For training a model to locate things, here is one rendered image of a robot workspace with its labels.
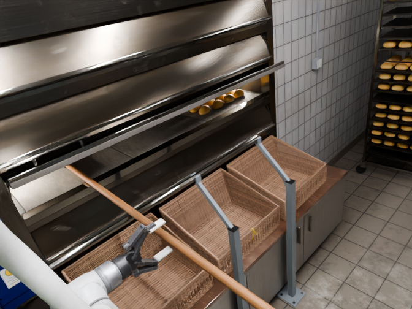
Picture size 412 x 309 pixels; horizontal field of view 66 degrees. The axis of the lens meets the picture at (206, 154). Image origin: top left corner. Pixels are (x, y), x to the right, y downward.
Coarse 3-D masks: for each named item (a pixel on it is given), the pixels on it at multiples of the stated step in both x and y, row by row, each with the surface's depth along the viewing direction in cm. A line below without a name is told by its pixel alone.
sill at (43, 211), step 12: (264, 96) 239; (240, 108) 224; (252, 108) 232; (216, 120) 210; (228, 120) 217; (192, 132) 198; (204, 132) 204; (168, 144) 188; (180, 144) 192; (144, 156) 178; (156, 156) 182; (120, 168) 170; (132, 168) 173; (96, 180) 162; (108, 180) 164; (72, 192) 155; (84, 192) 157; (48, 204) 148; (60, 204) 150; (24, 216) 142; (36, 216) 143
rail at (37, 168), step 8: (280, 64) 218; (256, 72) 203; (240, 80) 194; (224, 88) 186; (200, 96) 175; (184, 104) 168; (168, 112) 162; (144, 120) 154; (152, 120) 156; (128, 128) 148; (112, 136) 144; (88, 144) 137; (96, 144) 139; (72, 152) 133; (80, 152) 135; (56, 160) 129; (32, 168) 124; (40, 168) 125; (16, 176) 120; (24, 176) 122
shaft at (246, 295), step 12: (72, 168) 171; (84, 180) 161; (108, 192) 146; (120, 204) 136; (132, 216) 130; (144, 216) 127; (168, 240) 114; (180, 252) 109; (192, 252) 106; (204, 264) 101; (216, 276) 97; (228, 276) 96; (240, 288) 92; (252, 300) 88
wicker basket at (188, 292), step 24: (120, 240) 174; (144, 240) 184; (72, 264) 158; (96, 264) 166; (168, 264) 185; (192, 264) 176; (120, 288) 174; (144, 288) 172; (168, 288) 170; (192, 288) 156
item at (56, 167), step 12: (252, 72) 222; (264, 72) 208; (240, 84) 194; (216, 96) 182; (168, 108) 181; (192, 108) 171; (156, 120) 158; (108, 132) 162; (132, 132) 150; (84, 144) 151; (108, 144) 143; (72, 156) 133; (84, 156) 136; (24, 168) 139; (48, 168) 127; (60, 168) 130; (24, 180) 122
